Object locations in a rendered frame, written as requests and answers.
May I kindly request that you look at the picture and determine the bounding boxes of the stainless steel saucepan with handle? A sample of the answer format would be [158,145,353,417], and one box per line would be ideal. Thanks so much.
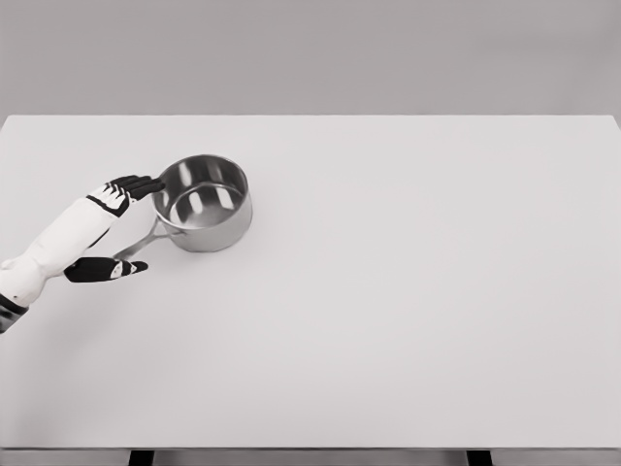
[112,153,254,262]

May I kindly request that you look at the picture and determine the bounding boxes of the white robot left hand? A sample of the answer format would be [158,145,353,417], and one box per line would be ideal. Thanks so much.
[21,175,166,291]

